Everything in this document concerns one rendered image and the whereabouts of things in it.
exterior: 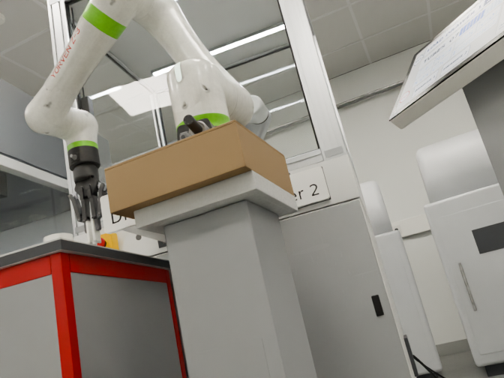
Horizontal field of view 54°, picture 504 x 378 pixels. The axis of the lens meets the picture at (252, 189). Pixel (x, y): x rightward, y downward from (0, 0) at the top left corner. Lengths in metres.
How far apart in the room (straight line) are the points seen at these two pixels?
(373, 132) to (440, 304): 1.69
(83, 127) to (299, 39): 0.79
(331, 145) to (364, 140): 3.35
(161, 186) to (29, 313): 0.44
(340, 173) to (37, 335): 0.97
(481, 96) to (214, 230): 0.79
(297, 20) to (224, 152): 0.97
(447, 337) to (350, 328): 3.20
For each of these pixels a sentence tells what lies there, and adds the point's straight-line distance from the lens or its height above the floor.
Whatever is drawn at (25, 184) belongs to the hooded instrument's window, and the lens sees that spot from 2.41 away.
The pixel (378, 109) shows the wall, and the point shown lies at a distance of 5.07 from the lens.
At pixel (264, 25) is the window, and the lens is 1.90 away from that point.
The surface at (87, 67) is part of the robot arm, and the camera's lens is 1.52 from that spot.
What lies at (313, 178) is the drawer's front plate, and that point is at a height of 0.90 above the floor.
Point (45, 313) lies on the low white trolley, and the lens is 1.22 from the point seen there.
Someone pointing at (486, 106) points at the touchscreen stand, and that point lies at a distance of 1.43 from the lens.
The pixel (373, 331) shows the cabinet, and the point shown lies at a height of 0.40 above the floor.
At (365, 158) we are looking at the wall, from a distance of 4.94.
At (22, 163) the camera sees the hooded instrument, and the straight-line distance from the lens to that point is 2.40.
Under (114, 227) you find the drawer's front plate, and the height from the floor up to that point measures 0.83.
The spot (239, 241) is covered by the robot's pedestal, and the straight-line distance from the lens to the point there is 1.00.
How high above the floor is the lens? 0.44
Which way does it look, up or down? 17 degrees up
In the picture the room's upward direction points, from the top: 13 degrees counter-clockwise
